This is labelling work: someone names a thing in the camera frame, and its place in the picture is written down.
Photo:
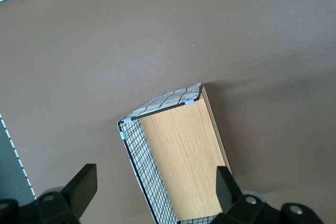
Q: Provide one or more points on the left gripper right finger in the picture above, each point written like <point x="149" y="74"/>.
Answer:
<point x="227" y="190"/>

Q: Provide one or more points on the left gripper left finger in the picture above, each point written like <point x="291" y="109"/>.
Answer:
<point x="78" y="190"/>

